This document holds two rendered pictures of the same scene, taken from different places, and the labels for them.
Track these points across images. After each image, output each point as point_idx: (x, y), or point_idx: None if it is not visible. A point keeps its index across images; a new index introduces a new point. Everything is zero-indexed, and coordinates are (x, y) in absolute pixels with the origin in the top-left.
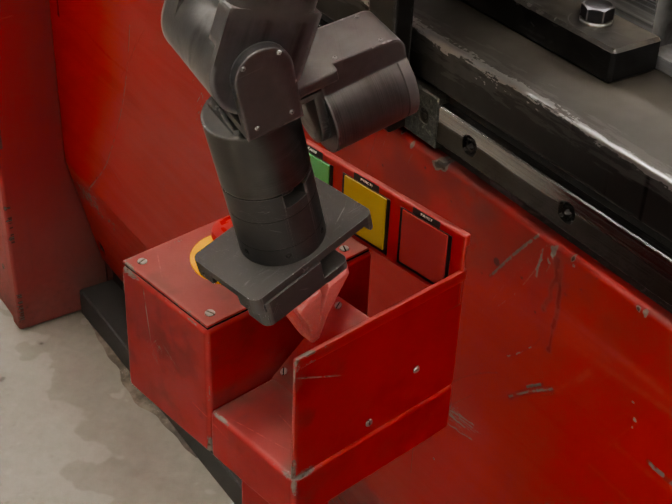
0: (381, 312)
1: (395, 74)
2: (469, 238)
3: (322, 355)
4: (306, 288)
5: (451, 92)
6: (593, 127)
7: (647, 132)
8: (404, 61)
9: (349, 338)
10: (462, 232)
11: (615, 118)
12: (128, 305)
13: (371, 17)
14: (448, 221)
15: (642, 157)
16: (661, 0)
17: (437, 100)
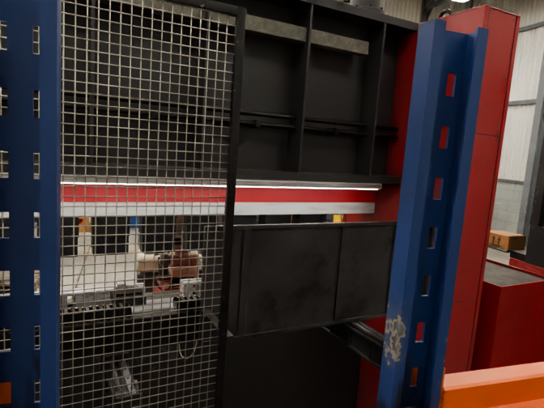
0: (159, 289)
1: (160, 258)
2: (164, 289)
3: (155, 287)
4: (157, 278)
5: None
6: (176, 290)
7: (172, 292)
8: (161, 257)
9: (156, 288)
10: (165, 288)
11: (178, 291)
12: None
13: (166, 253)
14: (168, 288)
15: (166, 291)
16: (195, 286)
17: None
